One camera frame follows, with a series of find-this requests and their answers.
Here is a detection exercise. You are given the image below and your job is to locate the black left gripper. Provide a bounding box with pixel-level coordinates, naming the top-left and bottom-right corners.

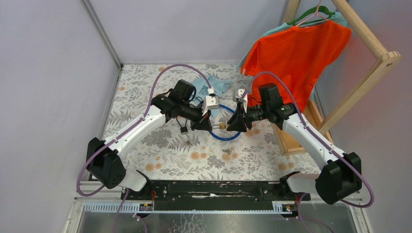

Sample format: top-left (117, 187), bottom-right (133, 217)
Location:
top-left (178, 101), bottom-right (212, 132)

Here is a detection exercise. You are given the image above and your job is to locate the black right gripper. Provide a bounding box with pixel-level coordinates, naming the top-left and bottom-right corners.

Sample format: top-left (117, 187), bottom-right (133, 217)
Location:
top-left (226, 102), bottom-right (269, 133)

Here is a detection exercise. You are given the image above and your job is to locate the brass padlock with key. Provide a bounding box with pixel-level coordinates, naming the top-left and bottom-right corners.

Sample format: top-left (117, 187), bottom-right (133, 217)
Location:
top-left (212, 122), bottom-right (227, 130)

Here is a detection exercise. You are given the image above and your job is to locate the blue cable lock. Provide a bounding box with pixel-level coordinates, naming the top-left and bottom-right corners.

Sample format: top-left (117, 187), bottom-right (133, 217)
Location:
top-left (207, 103), bottom-right (242, 141)

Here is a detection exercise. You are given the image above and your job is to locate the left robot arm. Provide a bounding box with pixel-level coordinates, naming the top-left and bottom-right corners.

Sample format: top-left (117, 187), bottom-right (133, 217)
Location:
top-left (86, 80), bottom-right (219, 200)

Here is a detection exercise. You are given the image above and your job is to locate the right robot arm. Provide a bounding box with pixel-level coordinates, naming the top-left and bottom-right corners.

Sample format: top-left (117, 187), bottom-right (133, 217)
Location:
top-left (227, 83), bottom-right (362, 204)

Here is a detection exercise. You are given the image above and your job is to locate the light blue towel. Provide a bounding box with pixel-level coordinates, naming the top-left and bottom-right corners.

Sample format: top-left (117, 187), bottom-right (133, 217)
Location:
top-left (190, 75), bottom-right (233, 118)

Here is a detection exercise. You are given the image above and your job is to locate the orange t-shirt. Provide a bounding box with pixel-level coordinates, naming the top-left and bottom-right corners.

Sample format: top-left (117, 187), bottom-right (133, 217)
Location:
top-left (240, 20), bottom-right (352, 111)

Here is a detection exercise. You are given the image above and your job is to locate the wooden clothes rack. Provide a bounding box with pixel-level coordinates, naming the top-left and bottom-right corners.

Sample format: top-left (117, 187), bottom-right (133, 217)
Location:
top-left (272, 0), bottom-right (402, 157)

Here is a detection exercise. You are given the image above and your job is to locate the pink clothes hanger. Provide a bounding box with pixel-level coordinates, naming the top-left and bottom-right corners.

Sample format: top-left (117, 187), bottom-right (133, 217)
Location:
top-left (292, 0), bottom-right (334, 26)

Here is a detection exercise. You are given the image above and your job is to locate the green clothes hanger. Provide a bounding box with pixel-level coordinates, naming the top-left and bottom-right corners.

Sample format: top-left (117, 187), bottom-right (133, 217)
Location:
top-left (287, 5), bottom-right (335, 26)

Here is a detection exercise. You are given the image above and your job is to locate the teal t-shirt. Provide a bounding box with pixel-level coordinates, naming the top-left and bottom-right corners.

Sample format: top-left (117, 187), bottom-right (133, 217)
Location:
top-left (237, 12), bottom-right (350, 68)

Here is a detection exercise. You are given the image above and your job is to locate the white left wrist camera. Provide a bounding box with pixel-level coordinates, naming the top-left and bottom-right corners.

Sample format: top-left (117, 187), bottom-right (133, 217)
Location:
top-left (202, 87), bottom-right (220, 115)

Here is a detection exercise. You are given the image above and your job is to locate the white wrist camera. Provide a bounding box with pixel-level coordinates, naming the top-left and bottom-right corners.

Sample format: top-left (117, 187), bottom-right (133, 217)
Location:
top-left (233, 88), bottom-right (248, 112)
top-left (202, 87), bottom-right (220, 115)

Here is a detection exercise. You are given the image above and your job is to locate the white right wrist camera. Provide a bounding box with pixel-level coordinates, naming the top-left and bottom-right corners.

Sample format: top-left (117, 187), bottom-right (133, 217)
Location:
top-left (233, 88), bottom-right (248, 112)

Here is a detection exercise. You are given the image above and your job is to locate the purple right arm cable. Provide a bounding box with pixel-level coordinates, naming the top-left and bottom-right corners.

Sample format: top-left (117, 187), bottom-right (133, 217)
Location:
top-left (241, 71), bottom-right (375, 233)

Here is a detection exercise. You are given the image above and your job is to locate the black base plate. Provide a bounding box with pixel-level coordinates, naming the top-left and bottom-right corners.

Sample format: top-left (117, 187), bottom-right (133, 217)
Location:
top-left (121, 180), bottom-right (310, 205)

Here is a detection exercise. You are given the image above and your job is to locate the aluminium slotted rail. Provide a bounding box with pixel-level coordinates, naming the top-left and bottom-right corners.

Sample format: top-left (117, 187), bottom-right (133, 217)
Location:
top-left (84, 200), bottom-right (300, 215)

